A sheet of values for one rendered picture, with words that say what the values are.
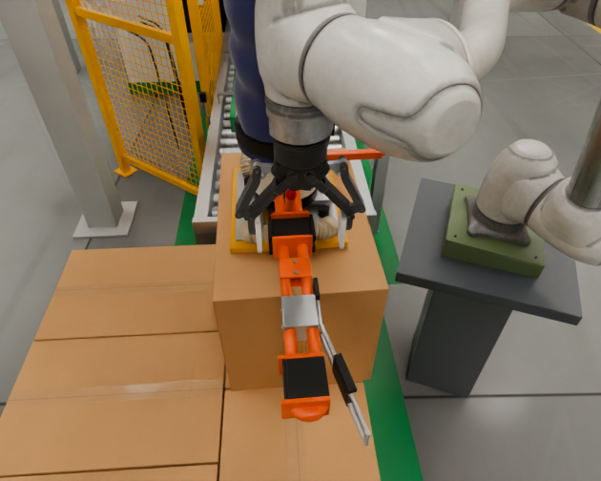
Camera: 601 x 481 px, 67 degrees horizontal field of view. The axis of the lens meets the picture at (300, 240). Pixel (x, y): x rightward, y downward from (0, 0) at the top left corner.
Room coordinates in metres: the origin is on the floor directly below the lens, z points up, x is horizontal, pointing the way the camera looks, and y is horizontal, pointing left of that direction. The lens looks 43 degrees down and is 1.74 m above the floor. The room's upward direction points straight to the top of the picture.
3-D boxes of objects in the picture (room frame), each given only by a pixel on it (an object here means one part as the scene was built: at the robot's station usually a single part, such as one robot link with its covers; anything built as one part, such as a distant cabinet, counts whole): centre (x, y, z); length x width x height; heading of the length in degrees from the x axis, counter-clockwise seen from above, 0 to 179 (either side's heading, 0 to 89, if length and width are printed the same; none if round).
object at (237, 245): (0.96, 0.14, 0.97); 0.34 x 0.10 x 0.05; 5
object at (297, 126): (0.55, 0.00, 1.45); 0.09 x 0.09 x 0.06
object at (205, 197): (2.47, 0.46, 0.50); 2.31 x 0.05 x 0.19; 4
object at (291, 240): (0.72, 0.02, 1.08); 0.10 x 0.08 x 0.06; 95
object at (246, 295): (0.96, 0.02, 0.74); 0.60 x 0.40 x 0.40; 5
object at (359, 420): (0.43, -0.06, 1.08); 0.31 x 0.03 x 0.05; 18
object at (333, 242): (0.97, -0.05, 0.97); 0.34 x 0.10 x 0.05; 5
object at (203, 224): (1.33, 0.06, 0.58); 0.70 x 0.03 x 0.06; 94
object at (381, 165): (1.93, -0.41, 0.50); 0.07 x 0.07 x 1.00; 4
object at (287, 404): (0.37, 0.00, 1.08); 0.08 x 0.07 x 0.05; 5
